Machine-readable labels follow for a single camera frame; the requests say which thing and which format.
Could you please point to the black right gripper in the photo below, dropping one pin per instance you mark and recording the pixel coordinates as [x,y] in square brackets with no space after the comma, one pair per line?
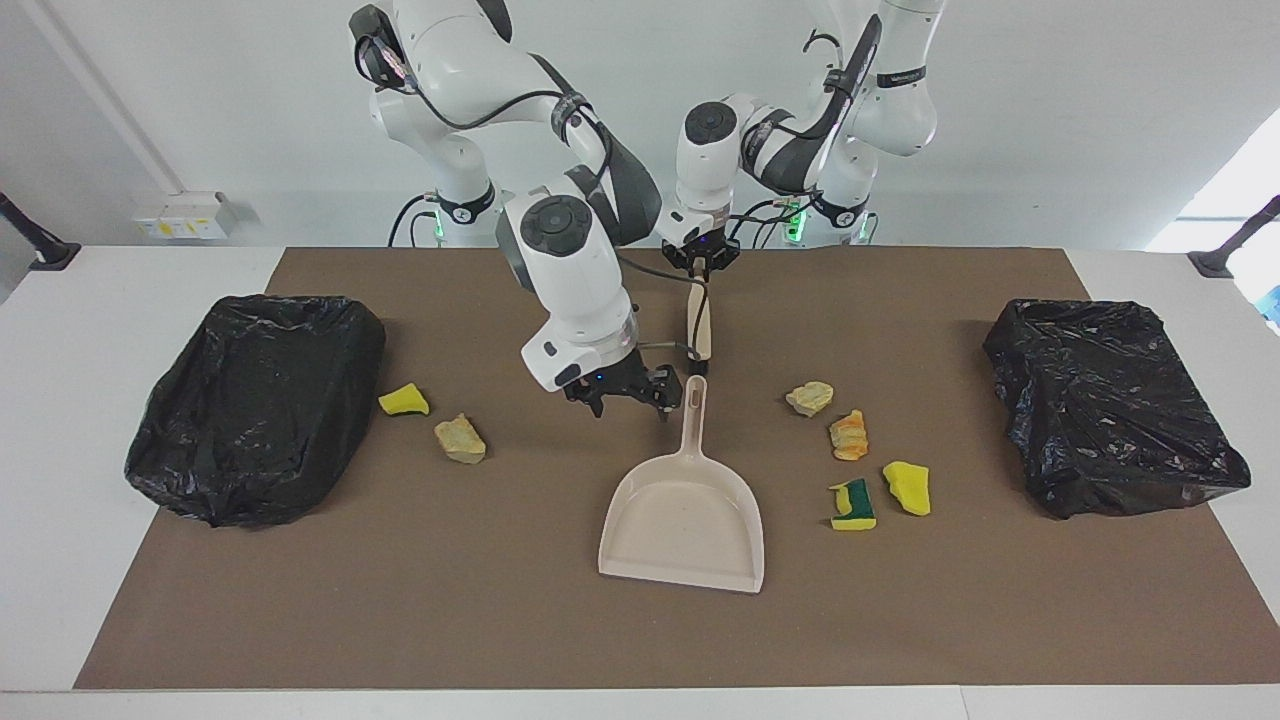
[610,380]

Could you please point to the orange white sponge chunk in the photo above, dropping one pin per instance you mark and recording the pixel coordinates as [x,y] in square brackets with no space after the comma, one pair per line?
[849,436]

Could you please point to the green and yellow sponge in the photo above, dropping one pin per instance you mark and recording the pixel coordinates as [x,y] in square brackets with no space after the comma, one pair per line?
[857,508]

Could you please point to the black bag lined bin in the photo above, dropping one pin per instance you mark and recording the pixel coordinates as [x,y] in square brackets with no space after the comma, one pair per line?
[1110,410]
[260,410]

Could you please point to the small yellow sponge scrap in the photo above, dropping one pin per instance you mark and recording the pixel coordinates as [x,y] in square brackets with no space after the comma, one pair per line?
[403,401]

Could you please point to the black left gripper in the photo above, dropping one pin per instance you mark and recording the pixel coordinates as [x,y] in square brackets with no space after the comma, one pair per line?
[700,248]

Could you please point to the black clamp stand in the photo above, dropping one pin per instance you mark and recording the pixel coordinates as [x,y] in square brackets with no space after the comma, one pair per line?
[1215,262]
[45,250]

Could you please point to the blue object at edge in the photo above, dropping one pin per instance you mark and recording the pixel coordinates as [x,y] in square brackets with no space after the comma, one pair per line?
[1273,305]

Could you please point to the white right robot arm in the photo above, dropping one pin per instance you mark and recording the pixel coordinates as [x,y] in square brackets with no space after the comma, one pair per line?
[570,270]

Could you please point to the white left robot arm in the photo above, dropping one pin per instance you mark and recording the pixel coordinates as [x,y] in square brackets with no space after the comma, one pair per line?
[710,160]

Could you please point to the beige plastic dustpan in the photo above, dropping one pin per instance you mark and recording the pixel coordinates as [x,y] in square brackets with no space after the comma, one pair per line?
[685,510]

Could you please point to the white wall socket box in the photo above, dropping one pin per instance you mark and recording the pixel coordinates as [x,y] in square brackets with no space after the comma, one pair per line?
[180,215]

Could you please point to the brown table mat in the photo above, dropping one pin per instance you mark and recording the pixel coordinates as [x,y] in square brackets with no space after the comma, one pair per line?
[500,600]

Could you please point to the beige torn sponge chunk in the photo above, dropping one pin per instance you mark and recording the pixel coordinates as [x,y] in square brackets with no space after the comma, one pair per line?
[460,440]
[809,398]

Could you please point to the yellow sponge piece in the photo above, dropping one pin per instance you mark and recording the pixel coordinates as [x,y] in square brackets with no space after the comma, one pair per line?
[908,488]

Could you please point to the beige hand brush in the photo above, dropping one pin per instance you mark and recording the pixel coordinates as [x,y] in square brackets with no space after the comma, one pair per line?
[701,325]

